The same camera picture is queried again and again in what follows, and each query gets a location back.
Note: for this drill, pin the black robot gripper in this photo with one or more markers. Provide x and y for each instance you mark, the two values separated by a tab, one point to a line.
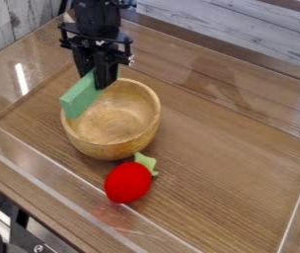
95	31

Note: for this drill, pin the green rectangular block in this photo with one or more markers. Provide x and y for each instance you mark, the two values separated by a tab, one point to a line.
80	96

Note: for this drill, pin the brown wooden bowl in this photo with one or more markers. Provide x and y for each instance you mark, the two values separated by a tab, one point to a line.
119	124

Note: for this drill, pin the red plush strawberry toy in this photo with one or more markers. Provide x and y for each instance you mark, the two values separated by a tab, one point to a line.
128	182

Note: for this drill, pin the clear acrylic tray enclosure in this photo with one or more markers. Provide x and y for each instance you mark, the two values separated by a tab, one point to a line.
183	165

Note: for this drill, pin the black metal frame bracket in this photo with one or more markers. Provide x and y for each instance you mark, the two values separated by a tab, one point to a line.
23	238

